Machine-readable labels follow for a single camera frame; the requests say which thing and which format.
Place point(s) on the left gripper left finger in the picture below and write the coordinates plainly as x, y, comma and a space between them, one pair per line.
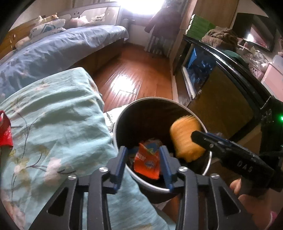
64, 209

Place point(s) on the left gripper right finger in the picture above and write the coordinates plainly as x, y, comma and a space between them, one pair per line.
206, 201

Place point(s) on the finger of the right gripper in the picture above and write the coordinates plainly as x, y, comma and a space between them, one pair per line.
218, 146

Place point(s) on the yellow knitted cloth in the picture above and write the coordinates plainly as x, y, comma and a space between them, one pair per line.
180, 133

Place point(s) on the red snack bag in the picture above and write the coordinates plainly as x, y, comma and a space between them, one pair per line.
5, 131

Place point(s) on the round black trash bin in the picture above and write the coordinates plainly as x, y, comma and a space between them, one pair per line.
147, 119

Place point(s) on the right hand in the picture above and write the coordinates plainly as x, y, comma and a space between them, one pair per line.
262, 209

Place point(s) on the orange snack wrapper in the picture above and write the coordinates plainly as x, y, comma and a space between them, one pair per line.
147, 159

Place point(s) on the black glass tv cabinet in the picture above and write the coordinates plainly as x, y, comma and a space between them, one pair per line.
221, 92

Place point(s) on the teal floral bed cover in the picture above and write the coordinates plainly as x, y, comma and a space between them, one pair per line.
58, 129

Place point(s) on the pink storage box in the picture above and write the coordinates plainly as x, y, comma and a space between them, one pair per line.
272, 79

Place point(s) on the brown folded towel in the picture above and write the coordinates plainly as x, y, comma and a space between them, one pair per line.
225, 39

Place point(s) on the black television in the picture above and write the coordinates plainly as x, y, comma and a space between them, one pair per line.
257, 29

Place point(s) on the green box stack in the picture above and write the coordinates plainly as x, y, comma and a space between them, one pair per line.
198, 27

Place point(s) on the blue quilt bed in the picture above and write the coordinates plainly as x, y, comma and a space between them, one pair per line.
53, 54

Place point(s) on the wooden wardrobe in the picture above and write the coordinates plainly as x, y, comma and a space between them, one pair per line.
218, 12

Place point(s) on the dark red hanging coat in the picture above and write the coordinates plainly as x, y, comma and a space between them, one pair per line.
165, 24

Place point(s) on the blue white pillow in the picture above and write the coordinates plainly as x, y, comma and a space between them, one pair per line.
48, 26

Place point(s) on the wooden headboard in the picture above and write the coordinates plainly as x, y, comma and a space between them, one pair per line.
14, 35

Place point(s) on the small plush toys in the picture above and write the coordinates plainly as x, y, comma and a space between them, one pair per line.
43, 20

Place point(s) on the white bed guard rail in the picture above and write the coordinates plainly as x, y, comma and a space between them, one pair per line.
105, 13

